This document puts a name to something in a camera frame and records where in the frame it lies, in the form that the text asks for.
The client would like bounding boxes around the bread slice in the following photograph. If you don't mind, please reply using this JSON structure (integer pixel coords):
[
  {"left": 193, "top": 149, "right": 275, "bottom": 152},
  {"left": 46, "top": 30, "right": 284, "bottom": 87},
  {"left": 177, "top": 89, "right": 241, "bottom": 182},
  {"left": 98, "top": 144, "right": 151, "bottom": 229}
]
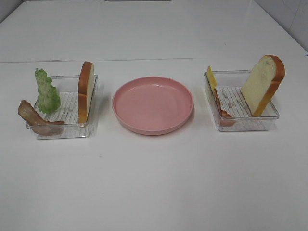
[
  {"left": 78, "top": 61, "right": 95, "bottom": 123},
  {"left": 241, "top": 55, "right": 285, "bottom": 117}
]

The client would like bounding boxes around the green lettuce leaf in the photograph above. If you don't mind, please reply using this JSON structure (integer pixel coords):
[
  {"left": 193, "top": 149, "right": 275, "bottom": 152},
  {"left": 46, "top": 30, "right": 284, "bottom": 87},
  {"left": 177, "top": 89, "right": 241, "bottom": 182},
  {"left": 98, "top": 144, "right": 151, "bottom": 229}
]
[{"left": 35, "top": 68, "right": 61, "bottom": 114}]

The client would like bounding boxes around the pink round plate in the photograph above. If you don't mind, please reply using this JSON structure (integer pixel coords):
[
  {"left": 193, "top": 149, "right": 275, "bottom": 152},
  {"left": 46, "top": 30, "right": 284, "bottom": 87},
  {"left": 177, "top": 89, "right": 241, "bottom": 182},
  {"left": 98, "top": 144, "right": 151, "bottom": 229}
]
[{"left": 112, "top": 77, "right": 194, "bottom": 135}]

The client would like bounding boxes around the clear right plastic tray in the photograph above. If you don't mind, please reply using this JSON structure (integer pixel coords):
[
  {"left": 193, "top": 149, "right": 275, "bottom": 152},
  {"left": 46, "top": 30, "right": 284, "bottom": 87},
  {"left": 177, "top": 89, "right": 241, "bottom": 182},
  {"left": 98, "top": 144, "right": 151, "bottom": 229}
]
[{"left": 204, "top": 70, "right": 279, "bottom": 132}]

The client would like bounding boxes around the clear left plastic tray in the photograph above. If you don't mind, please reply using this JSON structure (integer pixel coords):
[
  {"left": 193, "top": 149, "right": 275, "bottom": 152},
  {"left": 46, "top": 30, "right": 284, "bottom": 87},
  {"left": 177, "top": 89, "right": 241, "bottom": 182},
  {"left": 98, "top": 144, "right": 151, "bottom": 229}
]
[{"left": 26, "top": 74, "right": 98, "bottom": 140}]

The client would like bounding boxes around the yellow cheese slice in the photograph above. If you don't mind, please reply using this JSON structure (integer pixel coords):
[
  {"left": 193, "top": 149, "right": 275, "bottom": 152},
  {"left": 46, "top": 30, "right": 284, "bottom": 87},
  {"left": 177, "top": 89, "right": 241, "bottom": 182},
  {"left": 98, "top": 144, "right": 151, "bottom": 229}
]
[{"left": 207, "top": 66, "right": 217, "bottom": 91}]

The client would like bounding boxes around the clear plastic tray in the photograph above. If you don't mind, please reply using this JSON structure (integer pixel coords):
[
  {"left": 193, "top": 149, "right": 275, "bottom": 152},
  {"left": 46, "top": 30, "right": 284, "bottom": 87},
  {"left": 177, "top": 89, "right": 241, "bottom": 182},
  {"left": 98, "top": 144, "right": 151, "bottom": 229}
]
[
  {"left": 26, "top": 74, "right": 98, "bottom": 140},
  {"left": 204, "top": 70, "right": 279, "bottom": 132}
]

